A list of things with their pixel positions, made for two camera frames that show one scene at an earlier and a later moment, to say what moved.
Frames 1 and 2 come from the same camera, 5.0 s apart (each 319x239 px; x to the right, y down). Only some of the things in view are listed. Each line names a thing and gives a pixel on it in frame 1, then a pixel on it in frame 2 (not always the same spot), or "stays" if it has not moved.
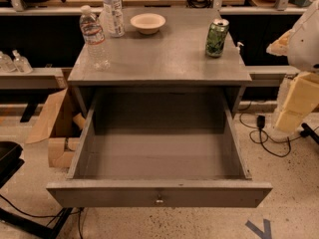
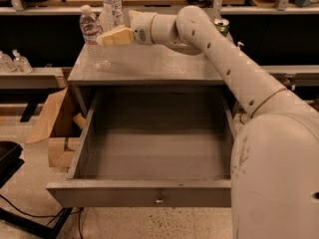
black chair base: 10,163 stays
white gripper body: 305,47 -> 142,27
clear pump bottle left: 6,63 stays
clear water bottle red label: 94,40 stays
